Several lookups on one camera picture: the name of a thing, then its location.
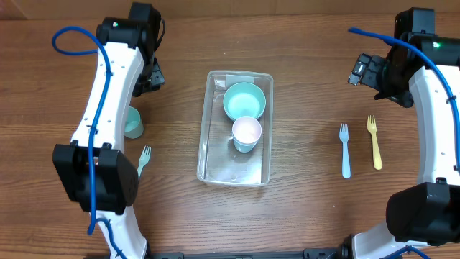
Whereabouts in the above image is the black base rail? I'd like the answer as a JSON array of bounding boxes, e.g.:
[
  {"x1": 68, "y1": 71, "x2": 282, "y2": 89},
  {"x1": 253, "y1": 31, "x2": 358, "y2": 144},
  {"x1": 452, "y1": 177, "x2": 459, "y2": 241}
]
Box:
[{"x1": 144, "y1": 245, "x2": 353, "y2": 259}]

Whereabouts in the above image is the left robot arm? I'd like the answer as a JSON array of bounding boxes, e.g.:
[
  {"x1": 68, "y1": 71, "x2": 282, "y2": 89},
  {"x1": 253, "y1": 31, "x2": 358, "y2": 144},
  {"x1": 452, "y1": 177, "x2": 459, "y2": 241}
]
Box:
[{"x1": 52, "y1": 18, "x2": 166, "y2": 258}]

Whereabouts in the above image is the right blue cable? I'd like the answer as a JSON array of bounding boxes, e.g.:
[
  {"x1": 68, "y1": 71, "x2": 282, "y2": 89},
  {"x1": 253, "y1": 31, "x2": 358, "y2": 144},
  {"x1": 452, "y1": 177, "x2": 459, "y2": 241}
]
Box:
[{"x1": 347, "y1": 27, "x2": 460, "y2": 259}]

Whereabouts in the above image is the pink white cup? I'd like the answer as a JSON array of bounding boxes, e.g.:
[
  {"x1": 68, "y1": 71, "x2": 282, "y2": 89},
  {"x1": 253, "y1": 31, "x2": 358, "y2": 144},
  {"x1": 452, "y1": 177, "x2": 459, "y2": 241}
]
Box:
[{"x1": 231, "y1": 116, "x2": 262, "y2": 145}]

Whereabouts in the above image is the blue cup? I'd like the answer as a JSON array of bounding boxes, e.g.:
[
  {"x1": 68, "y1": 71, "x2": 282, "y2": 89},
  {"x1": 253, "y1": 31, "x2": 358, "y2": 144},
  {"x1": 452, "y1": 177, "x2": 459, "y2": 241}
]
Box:
[{"x1": 233, "y1": 138, "x2": 257, "y2": 153}]

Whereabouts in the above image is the clear plastic container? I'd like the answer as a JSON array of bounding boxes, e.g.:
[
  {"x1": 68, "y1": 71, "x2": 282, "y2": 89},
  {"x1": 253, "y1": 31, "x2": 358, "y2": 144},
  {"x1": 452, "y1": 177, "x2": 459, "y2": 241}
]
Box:
[{"x1": 197, "y1": 71, "x2": 274, "y2": 186}]

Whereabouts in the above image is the green plastic fork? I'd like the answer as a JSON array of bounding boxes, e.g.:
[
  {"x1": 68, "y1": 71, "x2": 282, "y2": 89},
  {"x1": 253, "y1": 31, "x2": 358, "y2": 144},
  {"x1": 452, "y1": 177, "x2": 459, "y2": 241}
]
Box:
[{"x1": 137, "y1": 145, "x2": 152, "y2": 178}]

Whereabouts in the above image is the teal bowl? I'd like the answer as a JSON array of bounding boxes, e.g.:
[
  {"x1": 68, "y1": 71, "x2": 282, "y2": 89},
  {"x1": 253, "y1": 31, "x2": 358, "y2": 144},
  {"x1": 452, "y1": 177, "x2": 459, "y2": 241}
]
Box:
[{"x1": 223, "y1": 82, "x2": 267, "y2": 121}]

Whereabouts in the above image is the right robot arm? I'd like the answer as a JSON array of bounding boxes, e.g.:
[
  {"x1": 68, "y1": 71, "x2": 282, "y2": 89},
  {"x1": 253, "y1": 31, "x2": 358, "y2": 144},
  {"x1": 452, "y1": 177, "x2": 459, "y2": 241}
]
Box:
[{"x1": 336, "y1": 28, "x2": 459, "y2": 258}]

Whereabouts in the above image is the green cup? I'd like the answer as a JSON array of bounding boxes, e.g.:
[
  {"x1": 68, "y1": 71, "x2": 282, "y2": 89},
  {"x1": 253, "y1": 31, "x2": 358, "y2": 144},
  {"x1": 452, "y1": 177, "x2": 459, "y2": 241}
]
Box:
[{"x1": 124, "y1": 106, "x2": 144, "y2": 139}]

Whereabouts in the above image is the light blue plastic fork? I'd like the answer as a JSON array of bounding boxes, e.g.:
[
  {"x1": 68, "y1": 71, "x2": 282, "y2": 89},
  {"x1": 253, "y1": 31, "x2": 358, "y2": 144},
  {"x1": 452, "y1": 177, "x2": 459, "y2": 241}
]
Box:
[{"x1": 339, "y1": 123, "x2": 351, "y2": 179}]

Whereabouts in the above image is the yellow plastic fork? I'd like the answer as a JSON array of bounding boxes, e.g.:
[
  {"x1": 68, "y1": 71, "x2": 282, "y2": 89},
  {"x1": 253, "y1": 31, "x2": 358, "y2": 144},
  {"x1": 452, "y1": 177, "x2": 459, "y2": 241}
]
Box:
[{"x1": 367, "y1": 115, "x2": 382, "y2": 170}]

